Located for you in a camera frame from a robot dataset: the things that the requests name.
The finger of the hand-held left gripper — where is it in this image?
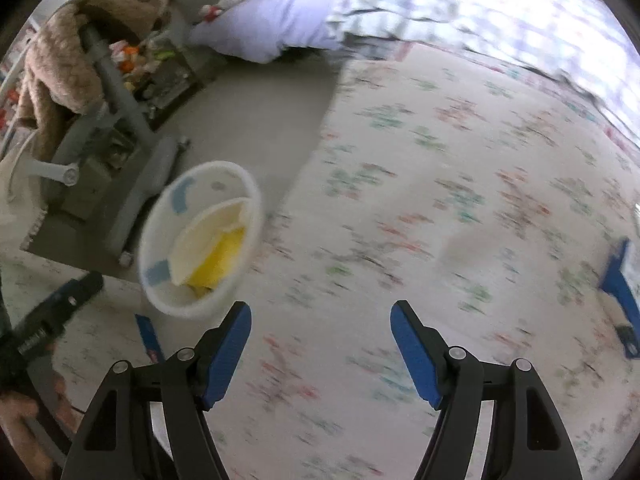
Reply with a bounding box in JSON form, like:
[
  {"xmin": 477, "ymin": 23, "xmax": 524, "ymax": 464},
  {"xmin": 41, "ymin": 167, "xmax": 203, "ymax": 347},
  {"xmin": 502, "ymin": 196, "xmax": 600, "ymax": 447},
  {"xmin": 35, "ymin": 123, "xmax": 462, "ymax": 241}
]
[{"xmin": 47, "ymin": 270, "xmax": 106, "ymax": 323}]

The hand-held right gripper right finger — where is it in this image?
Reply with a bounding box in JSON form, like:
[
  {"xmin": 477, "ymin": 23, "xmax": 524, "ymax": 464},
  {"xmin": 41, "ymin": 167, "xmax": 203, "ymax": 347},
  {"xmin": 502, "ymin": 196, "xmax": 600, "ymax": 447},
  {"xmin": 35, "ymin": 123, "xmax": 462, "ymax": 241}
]
[{"xmin": 390, "ymin": 300, "xmax": 584, "ymax": 480}]

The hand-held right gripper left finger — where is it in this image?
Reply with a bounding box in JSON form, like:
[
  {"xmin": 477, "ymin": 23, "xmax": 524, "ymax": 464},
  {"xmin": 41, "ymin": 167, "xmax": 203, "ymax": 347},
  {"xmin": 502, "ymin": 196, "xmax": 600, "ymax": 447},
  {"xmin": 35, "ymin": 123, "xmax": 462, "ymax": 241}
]
[{"xmin": 60, "ymin": 301, "xmax": 252, "ymax": 480}]

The white round bin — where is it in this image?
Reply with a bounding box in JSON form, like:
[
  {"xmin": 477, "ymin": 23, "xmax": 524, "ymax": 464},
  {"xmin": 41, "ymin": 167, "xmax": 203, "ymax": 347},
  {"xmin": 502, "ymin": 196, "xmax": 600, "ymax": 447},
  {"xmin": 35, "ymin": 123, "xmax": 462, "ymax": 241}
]
[{"xmin": 137, "ymin": 160, "xmax": 266, "ymax": 320}]

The blue snack bag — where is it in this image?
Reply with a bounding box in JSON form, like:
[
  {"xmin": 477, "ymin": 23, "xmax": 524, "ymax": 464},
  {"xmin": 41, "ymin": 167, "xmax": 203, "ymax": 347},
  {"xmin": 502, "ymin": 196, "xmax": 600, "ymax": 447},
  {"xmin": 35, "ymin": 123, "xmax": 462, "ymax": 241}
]
[{"xmin": 597, "ymin": 237, "xmax": 640, "ymax": 359}]

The person's left hand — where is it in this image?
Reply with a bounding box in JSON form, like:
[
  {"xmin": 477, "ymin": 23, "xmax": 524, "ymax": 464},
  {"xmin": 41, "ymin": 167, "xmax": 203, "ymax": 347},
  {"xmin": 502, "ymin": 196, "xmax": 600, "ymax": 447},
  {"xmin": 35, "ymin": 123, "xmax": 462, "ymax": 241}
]
[{"xmin": 0, "ymin": 372, "xmax": 78, "ymax": 478}]

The blue wrapper strip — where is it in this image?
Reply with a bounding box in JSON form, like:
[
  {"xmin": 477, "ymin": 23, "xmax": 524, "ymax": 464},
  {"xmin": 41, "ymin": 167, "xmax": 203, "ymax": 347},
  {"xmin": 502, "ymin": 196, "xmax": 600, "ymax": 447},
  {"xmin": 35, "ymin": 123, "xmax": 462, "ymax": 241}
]
[{"xmin": 134, "ymin": 314, "xmax": 165, "ymax": 364}]

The floral sheet bed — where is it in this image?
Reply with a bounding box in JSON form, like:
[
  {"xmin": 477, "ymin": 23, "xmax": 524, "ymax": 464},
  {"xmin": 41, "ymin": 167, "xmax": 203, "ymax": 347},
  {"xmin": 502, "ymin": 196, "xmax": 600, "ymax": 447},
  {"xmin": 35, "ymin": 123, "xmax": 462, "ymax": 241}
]
[{"xmin": 0, "ymin": 42, "xmax": 640, "ymax": 480}]

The cluttered bedside table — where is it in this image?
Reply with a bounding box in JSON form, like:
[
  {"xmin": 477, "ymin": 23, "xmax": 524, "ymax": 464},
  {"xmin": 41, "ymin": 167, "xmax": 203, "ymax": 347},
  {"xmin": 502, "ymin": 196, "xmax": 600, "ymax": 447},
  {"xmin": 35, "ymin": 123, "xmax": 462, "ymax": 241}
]
[{"xmin": 107, "ymin": 25, "xmax": 222, "ymax": 132}]

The brown plush blanket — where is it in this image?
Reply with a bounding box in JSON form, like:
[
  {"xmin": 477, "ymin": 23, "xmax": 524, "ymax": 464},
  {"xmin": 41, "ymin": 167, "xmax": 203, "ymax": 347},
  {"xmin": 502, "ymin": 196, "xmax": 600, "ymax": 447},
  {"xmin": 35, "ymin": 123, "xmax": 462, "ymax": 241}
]
[{"xmin": 17, "ymin": 0, "xmax": 169, "ymax": 162}]

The red white plush toy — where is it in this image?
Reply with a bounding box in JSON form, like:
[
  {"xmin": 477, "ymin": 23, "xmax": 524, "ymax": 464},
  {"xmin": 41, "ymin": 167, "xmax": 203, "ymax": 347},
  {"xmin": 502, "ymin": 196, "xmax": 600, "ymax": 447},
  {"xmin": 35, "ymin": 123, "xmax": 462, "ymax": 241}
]
[{"xmin": 197, "ymin": 0, "xmax": 249, "ymax": 24}]

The lilac pillow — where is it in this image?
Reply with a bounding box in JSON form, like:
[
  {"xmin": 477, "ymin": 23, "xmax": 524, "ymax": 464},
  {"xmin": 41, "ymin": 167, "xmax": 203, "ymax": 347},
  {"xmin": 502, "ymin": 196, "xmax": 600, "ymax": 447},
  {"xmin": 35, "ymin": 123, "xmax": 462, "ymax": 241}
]
[{"xmin": 190, "ymin": 0, "xmax": 352, "ymax": 64}]

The checked blanket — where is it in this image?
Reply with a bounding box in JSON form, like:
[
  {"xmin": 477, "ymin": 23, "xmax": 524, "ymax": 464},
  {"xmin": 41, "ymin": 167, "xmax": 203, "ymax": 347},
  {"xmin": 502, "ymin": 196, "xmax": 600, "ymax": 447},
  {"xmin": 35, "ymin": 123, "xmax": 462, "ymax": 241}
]
[{"xmin": 325, "ymin": 0, "xmax": 640, "ymax": 147}]

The white round frame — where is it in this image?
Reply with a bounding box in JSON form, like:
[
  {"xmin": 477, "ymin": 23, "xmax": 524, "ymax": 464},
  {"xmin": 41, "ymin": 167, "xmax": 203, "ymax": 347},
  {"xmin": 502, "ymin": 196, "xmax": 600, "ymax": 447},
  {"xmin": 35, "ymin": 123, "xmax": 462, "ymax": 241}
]
[{"xmin": 0, "ymin": 135, "xmax": 51, "ymax": 242}]

